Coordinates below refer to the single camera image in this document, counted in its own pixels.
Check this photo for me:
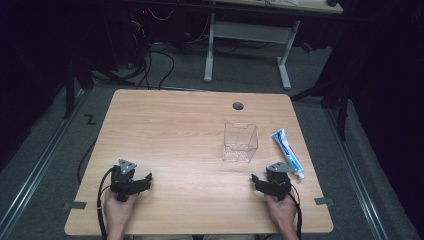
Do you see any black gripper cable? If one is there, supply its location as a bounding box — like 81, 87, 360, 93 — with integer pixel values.
96, 166, 116, 240
286, 189, 303, 240

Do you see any black floor cable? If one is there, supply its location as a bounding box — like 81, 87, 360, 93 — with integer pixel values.
76, 137, 98, 185

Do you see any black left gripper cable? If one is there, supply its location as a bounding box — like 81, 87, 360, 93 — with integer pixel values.
96, 166, 116, 240

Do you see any black metal stand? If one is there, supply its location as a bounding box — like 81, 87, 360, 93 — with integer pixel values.
290, 49, 352, 142
62, 49, 136, 120

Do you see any blue white toothpaste tube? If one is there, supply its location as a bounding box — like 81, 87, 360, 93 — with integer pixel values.
270, 127, 306, 181

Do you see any metal floor rail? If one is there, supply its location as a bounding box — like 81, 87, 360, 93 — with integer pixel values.
0, 87, 92, 233
322, 107, 390, 240

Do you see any bundle of black floor cables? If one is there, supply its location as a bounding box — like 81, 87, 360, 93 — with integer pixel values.
124, 19, 176, 91

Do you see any white-framed wooden desk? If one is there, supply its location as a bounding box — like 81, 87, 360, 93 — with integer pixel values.
133, 0, 344, 91

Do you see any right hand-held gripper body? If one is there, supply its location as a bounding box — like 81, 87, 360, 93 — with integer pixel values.
264, 161, 298, 202

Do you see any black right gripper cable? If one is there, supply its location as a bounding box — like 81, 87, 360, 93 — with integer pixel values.
286, 189, 303, 240

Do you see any clear plastic box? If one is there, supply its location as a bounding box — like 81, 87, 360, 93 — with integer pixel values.
222, 122, 260, 164

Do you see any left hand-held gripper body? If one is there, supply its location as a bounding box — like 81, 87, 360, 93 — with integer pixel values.
109, 158, 138, 203

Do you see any person's left hand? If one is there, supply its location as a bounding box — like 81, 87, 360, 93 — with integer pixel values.
102, 189, 138, 235

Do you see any person's right hand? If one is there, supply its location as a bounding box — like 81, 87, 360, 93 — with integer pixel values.
264, 191, 298, 234

